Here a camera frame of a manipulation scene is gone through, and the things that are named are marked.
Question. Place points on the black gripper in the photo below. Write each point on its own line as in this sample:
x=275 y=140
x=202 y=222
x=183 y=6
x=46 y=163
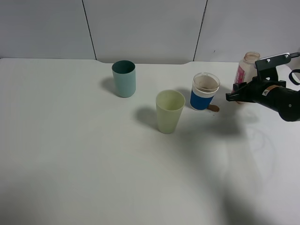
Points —
x=271 y=94

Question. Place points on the clear drink bottle pink label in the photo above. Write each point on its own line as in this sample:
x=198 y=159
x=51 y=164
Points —
x=246 y=69

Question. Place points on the brown spilled drink puddle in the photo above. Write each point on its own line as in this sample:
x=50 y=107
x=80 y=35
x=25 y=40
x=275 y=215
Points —
x=213 y=108

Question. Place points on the clear cup with blue sleeve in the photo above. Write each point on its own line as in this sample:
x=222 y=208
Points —
x=204 y=87

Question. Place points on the pale green plastic cup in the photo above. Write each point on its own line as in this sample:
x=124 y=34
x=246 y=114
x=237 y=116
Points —
x=169 y=105

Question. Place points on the teal plastic cup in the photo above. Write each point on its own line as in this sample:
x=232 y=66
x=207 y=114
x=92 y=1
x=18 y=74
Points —
x=124 y=78

